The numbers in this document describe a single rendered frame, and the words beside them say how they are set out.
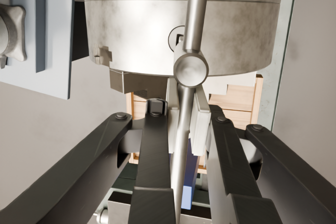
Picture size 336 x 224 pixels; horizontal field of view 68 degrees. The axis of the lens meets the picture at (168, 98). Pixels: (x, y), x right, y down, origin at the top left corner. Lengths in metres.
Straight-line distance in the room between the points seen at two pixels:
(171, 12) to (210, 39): 0.06
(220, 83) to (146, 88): 0.13
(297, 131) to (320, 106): 0.20
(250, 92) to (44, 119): 1.77
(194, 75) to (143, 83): 0.24
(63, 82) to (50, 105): 1.10
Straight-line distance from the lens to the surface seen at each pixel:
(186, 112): 0.18
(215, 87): 0.44
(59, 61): 0.98
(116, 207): 0.85
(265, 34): 0.37
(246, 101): 0.69
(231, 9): 0.32
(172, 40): 0.30
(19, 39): 0.97
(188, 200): 0.56
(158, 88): 0.41
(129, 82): 0.37
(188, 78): 0.15
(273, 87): 1.05
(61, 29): 0.95
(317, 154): 1.86
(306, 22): 1.59
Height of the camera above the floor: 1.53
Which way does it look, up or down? 67 degrees down
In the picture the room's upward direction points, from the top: 146 degrees counter-clockwise
